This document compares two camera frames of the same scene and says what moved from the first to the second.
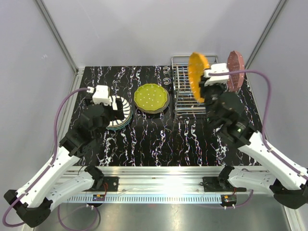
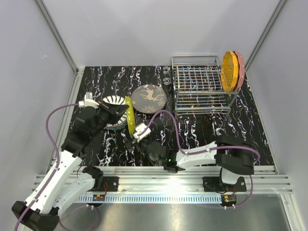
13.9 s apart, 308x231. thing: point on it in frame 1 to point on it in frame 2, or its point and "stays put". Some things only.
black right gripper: x=203 y=87 to x=130 y=144
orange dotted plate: x=198 y=64 to x=229 y=71
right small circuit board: x=228 y=199 stays put
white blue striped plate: x=127 y=114 stays put
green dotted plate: x=150 y=96 to x=130 y=115
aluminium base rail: x=158 y=185 stays put
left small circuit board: x=98 y=198 stays put
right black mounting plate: x=214 y=184 stays put
